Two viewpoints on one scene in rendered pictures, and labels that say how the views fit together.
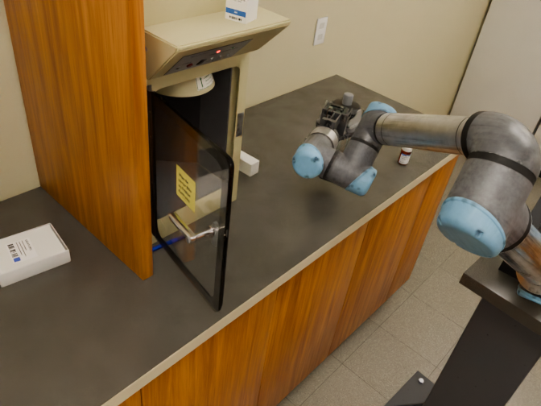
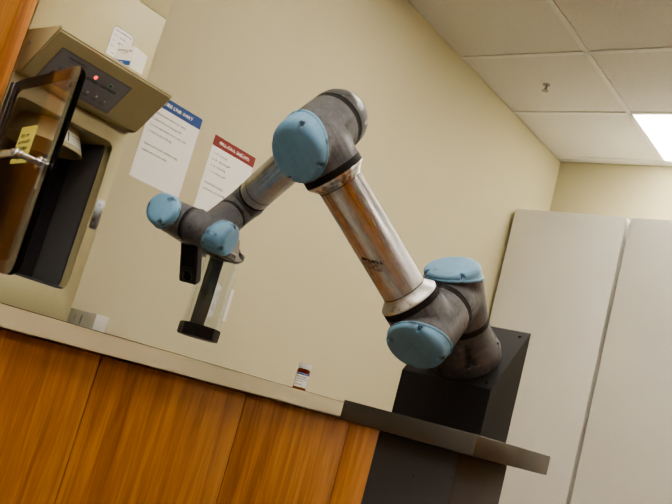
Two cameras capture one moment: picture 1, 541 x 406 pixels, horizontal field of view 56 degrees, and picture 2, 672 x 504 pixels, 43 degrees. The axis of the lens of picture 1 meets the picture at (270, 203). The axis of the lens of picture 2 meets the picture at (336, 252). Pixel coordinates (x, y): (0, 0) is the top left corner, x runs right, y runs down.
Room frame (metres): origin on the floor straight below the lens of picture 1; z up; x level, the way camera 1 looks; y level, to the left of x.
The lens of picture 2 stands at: (-0.76, -0.47, 0.92)
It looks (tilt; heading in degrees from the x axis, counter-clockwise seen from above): 10 degrees up; 1
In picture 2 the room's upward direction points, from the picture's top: 15 degrees clockwise
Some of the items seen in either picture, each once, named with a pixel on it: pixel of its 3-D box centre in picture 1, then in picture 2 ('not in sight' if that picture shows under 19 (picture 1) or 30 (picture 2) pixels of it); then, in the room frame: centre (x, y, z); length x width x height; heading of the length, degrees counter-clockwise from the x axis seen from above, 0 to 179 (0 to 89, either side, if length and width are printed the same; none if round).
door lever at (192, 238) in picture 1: (190, 225); (18, 157); (0.75, 0.15, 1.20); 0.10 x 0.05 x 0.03; 42
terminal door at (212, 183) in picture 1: (185, 205); (15, 169); (0.83, 0.18, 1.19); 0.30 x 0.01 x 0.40; 42
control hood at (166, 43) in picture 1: (219, 47); (97, 83); (1.04, 0.15, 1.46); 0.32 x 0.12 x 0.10; 142
